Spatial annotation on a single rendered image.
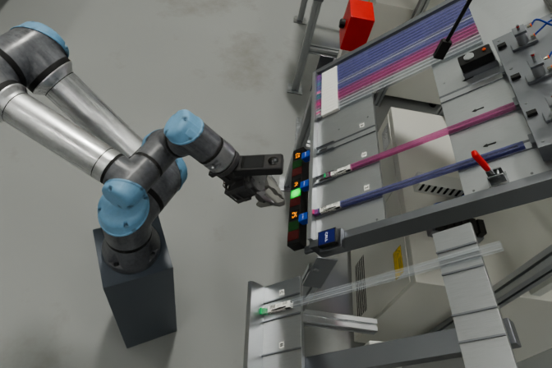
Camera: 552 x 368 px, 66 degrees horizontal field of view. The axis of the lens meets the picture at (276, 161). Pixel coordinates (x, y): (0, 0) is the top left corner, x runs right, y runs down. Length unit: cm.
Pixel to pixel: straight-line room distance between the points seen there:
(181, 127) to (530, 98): 70
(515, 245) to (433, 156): 37
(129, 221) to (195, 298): 79
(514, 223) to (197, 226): 121
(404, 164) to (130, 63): 172
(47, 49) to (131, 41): 170
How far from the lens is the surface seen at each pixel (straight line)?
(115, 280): 121
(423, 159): 154
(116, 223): 103
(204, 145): 91
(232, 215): 193
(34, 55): 111
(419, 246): 132
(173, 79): 252
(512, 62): 108
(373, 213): 104
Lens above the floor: 165
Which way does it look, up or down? 50 degrees down
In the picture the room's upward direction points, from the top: 14 degrees clockwise
